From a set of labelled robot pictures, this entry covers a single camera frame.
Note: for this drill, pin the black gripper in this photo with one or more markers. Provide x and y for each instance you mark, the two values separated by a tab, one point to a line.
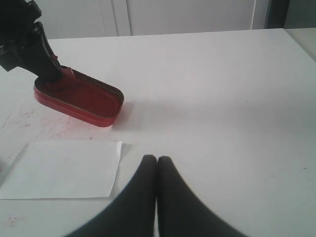
23	42

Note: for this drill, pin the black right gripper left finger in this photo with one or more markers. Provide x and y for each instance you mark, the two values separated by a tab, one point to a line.
132	212

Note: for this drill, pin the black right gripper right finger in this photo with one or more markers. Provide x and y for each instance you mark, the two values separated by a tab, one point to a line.
180	211

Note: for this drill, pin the red ink pad tin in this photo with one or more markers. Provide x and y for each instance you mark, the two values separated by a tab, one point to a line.
81	96

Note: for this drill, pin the white cabinet doors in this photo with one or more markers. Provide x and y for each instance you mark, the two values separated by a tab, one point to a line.
107	18

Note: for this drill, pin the white paper sheet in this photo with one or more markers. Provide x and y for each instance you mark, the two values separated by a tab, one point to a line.
62	169

